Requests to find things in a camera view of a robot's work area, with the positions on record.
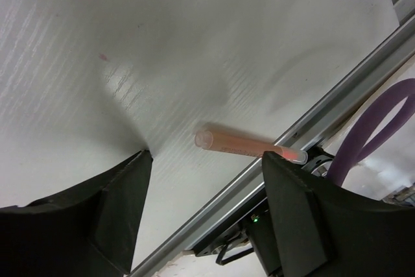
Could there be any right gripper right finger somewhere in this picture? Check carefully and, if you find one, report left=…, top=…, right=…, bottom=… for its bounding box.
left=262, top=152, right=414, bottom=276

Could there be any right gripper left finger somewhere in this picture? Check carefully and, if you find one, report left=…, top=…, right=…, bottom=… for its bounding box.
left=1, top=151, right=153, bottom=276

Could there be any orange-red highlighter pen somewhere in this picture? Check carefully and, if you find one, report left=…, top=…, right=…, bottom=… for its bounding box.
left=194, top=123, right=308, bottom=165

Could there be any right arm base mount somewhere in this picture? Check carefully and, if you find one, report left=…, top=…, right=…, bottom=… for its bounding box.
left=183, top=147, right=335, bottom=268

